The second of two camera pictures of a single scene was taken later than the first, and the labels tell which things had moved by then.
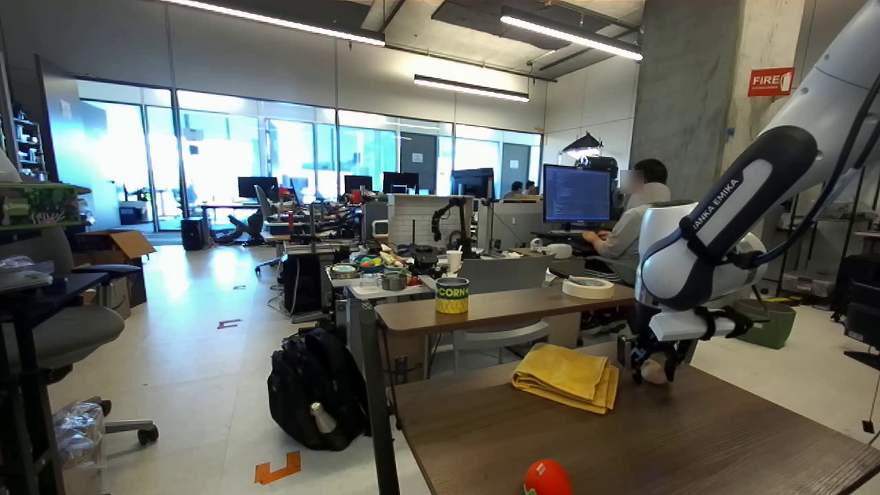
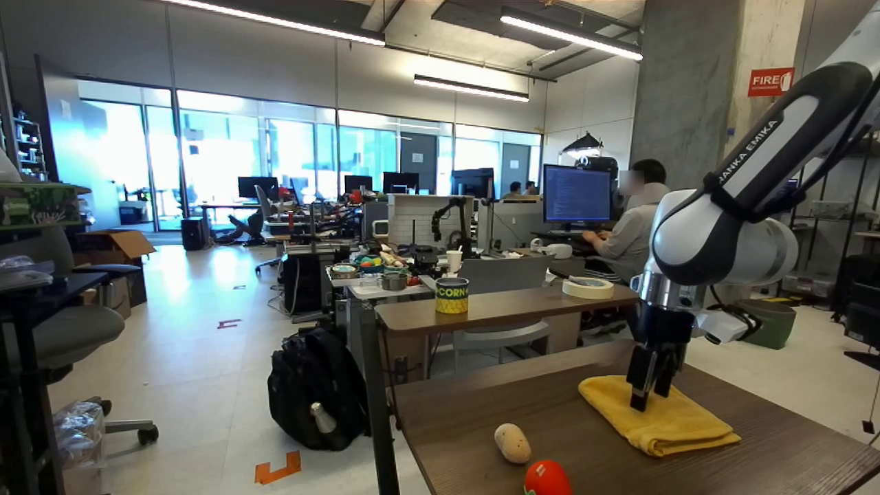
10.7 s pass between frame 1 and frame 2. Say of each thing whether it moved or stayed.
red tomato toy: stayed
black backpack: stayed
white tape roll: stayed
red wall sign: stayed
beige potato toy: moved
